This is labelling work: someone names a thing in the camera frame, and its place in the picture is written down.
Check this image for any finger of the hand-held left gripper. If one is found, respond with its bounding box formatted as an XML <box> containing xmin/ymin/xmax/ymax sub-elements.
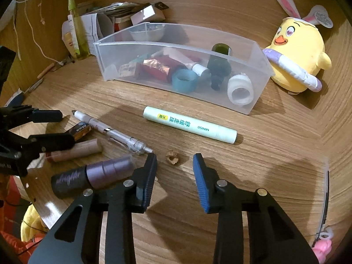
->
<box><xmin>5</xmin><ymin>132</ymin><xmax>76</xmax><ymax>160</ymax></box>
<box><xmin>0</xmin><ymin>105</ymin><xmax>63</xmax><ymax>129</ymax></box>

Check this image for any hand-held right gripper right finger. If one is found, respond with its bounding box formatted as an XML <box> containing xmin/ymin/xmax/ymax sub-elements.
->
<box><xmin>192</xmin><ymin>152</ymin><xmax>319</xmax><ymax>264</ymax></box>

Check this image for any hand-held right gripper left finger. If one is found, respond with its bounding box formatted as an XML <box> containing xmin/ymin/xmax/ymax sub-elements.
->
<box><xmin>27</xmin><ymin>152</ymin><xmax>158</xmax><ymax>264</ymax></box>

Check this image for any clear plastic storage bin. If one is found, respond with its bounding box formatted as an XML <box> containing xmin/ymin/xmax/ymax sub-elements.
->
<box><xmin>93</xmin><ymin>22</ymin><xmax>275</xmax><ymax>115</ymax></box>

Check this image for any blue tape roll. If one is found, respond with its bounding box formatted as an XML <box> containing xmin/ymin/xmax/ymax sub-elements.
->
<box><xmin>172</xmin><ymin>69</ymin><xmax>199</xmax><ymax>93</ymax></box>

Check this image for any red foil packet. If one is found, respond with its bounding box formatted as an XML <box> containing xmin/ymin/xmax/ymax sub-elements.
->
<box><xmin>136</xmin><ymin>56</ymin><xmax>185</xmax><ymax>83</ymax></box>

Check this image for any beige lipstick tube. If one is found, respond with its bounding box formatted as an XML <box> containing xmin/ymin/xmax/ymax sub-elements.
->
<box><xmin>45</xmin><ymin>139</ymin><xmax>103</xmax><ymax>163</ymax></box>

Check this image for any small brown black tube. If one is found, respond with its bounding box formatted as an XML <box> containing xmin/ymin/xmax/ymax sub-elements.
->
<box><xmin>65</xmin><ymin>121</ymin><xmax>92</xmax><ymax>141</ymax></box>

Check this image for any nutshell piece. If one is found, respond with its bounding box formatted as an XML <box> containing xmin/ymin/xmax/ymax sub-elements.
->
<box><xmin>166</xmin><ymin>151</ymin><xmax>180</xmax><ymax>165</ymax></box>

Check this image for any wooden stick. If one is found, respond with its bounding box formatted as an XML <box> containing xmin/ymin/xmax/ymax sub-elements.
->
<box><xmin>37</xmin><ymin>63</ymin><xmax>55</xmax><ymax>79</ymax></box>

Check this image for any purple cosmetic tube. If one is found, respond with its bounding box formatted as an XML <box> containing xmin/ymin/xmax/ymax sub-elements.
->
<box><xmin>51</xmin><ymin>155</ymin><xmax>135</xmax><ymax>198</ymax></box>

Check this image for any clear ballpoint pen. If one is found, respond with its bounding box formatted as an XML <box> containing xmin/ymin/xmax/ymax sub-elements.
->
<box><xmin>72</xmin><ymin>110</ymin><xmax>153</xmax><ymax>154</ymax></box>

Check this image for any mint green tube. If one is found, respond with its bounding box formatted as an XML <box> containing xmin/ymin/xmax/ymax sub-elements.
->
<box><xmin>143</xmin><ymin>106</ymin><xmax>237</xmax><ymax>144</ymax></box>

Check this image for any orange cloth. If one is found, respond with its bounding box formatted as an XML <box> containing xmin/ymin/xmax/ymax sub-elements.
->
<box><xmin>0</xmin><ymin>176</ymin><xmax>44</xmax><ymax>264</ymax></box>

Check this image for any yellow cream tube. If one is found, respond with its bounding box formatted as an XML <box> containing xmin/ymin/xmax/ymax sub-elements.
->
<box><xmin>64</xmin><ymin>31</ymin><xmax>78</xmax><ymax>57</ymax></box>

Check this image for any green spray bottle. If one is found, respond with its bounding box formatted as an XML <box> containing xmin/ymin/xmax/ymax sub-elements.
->
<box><xmin>67</xmin><ymin>0</ymin><xmax>91</xmax><ymax>61</ymax></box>

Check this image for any small labelled sachet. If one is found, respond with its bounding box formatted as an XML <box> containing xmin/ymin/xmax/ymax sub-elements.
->
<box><xmin>118</xmin><ymin>62</ymin><xmax>138</xmax><ymax>77</ymax></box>

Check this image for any white paper sheet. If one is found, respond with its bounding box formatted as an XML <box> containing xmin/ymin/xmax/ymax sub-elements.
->
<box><xmin>62</xmin><ymin>12</ymin><xmax>114</xmax><ymax>50</ymax></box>

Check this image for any white ribbed cap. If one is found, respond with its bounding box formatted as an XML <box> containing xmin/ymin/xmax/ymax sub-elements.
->
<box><xmin>227</xmin><ymin>72</ymin><xmax>252</xmax><ymax>106</ymax></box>

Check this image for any black dropper cap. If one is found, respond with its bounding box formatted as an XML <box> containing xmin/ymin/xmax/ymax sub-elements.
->
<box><xmin>210</xmin><ymin>74</ymin><xmax>224</xmax><ymax>90</ymax></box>

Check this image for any stack of books and papers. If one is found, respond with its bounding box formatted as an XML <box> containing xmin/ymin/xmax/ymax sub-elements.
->
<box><xmin>77</xmin><ymin>1</ymin><xmax>143</xmax><ymax>17</ymax></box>

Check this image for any thin black band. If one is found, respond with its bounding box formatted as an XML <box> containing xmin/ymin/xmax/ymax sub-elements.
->
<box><xmin>316</xmin><ymin>170</ymin><xmax>330</xmax><ymax>237</ymax></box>

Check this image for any dark green glass bottle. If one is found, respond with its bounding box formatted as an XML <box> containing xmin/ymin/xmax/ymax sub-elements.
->
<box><xmin>207</xmin><ymin>43</ymin><xmax>233</xmax><ymax>78</ymax></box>

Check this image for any small clear bowl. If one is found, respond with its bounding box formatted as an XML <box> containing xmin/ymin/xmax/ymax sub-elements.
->
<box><xmin>129</xmin><ymin>23</ymin><xmax>166</xmax><ymax>42</ymax></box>

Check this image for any pink toy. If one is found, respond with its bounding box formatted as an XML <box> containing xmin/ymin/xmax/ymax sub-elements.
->
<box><xmin>312</xmin><ymin>239</ymin><xmax>334</xmax><ymax>264</ymax></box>

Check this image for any small cardboard box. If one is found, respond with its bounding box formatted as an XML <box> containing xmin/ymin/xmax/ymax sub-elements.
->
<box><xmin>130</xmin><ymin>4</ymin><xmax>166</xmax><ymax>26</ymax></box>

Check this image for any yellow chick plush toy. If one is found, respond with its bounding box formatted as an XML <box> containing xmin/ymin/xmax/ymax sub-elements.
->
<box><xmin>261</xmin><ymin>0</ymin><xmax>333</xmax><ymax>95</ymax></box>

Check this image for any white cable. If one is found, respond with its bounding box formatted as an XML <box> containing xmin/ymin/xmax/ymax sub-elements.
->
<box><xmin>16</xmin><ymin>0</ymin><xmax>64</xmax><ymax>64</ymax></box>

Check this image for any white plastic ring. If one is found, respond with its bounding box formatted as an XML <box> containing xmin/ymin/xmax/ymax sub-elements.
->
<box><xmin>318</xmin><ymin>227</ymin><xmax>334</xmax><ymax>242</ymax></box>

